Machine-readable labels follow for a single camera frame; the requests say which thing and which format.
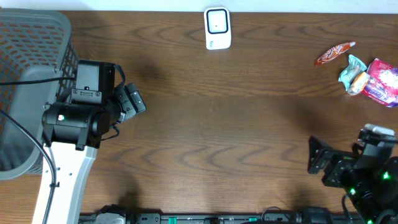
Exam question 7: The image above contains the small orange box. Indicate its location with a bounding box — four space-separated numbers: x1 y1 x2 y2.
347 72 370 96

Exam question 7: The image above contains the green white snack packet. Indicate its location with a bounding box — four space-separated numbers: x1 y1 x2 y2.
338 55 367 91

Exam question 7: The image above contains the red purple snack pack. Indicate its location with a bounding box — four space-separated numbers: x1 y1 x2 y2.
362 58 397 108

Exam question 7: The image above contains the orange brown snack bag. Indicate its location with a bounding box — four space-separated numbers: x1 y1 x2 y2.
314 42 357 66

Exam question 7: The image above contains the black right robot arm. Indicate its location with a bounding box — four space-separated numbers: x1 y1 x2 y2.
307 129 397 223

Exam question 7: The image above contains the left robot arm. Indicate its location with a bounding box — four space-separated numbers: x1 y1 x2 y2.
32 60 146 223

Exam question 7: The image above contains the white barcode scanner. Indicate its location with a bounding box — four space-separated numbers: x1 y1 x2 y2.
203 7 232 50

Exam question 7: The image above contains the grey plastic mesh basket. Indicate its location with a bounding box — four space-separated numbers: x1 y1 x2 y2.
0 7 80 181

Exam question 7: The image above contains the black left camera cable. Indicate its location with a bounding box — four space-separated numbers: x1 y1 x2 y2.
0 77 77 224

